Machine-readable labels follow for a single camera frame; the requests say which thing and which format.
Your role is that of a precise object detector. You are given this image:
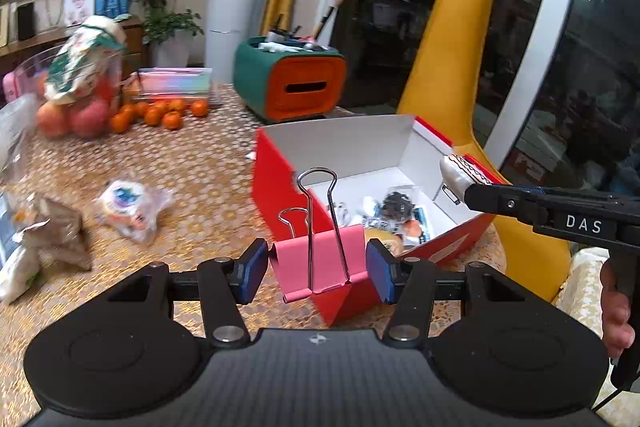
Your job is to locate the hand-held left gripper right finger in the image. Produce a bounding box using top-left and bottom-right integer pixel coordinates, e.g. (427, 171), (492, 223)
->
(366, 239), (566, 349)

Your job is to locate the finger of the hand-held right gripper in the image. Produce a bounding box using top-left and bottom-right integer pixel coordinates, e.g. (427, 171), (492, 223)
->
(465, 184), (548, 229)

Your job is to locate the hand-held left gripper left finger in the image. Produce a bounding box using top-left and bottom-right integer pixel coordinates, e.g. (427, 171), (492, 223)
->
(75, 238), (269, 349)

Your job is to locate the pink binder clip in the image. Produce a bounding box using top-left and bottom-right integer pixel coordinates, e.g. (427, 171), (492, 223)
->
(269, 167), (372, 304)

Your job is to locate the white teal snack packet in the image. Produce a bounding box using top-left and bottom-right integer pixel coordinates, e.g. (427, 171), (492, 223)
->
(359, 196), (434, 249)

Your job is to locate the dark snack packet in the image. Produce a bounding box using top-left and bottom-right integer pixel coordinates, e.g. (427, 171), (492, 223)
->
(379, 190), (419, 221)

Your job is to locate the red cardboard box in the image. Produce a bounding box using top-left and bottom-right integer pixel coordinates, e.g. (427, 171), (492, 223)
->
(251, 114), (511, 327)

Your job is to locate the round pastry packet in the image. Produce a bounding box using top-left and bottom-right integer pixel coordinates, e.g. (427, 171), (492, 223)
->
(92, 179), (174, 244)

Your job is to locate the foil packet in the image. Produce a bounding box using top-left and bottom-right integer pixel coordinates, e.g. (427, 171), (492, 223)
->
(14, 193), (94, 272)

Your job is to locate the white blue labelled packet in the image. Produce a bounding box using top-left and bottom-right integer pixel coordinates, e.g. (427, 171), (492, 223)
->
(0, 193), (42, 304)

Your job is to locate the gold patterned desktop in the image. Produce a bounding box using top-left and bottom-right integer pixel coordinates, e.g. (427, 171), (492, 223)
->
(0, 82), (506, 408)

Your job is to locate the person's right hand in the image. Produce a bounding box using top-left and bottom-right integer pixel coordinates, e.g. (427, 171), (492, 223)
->
(599, 257), (633, 359)

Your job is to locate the white framed glass door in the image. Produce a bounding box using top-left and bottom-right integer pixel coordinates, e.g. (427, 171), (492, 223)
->
(330, 0), (640, 208)

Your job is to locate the pile of tangerines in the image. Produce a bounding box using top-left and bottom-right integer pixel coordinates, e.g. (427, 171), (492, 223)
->
(109, 98), (210, 134)

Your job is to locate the green orange desk organizer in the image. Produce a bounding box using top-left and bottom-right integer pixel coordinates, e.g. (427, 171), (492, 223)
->
(233, 35), (347, 124)

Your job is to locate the pastel plastic case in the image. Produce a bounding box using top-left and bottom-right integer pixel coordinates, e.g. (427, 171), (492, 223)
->
(134, 66), (224, 108)

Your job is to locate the red apple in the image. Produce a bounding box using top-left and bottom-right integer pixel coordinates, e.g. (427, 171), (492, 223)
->
(68, 99), (111, 139)
(35, 101), (71, 139)

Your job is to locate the white plant pot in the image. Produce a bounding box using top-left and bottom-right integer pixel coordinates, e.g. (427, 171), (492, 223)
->
(149, 41), (191, 68)

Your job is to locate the wooden television cabinet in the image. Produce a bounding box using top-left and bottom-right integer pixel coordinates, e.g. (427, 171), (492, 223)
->
(0, 14), (147, 74)

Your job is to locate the green white snack bag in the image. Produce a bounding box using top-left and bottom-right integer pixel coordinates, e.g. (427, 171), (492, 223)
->
(43, 15), (129, 106)

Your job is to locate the clear bag of dark items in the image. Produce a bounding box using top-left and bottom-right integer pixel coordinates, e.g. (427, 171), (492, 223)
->
(0, 94), (39, 186)

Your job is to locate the pink case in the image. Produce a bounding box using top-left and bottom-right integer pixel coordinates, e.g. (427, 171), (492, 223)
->
(2, 71), (31, 103)

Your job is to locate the portrait photo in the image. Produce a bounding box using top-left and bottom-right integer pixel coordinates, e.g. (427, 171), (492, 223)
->
(63, 0), (96, 28)

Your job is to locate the black speaker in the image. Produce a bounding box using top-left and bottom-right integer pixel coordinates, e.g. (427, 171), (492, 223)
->
(16, 0), (36, 42)

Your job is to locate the long-handled brush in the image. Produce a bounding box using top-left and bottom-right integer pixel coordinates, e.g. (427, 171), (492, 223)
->
(312, 0), (346, 40)

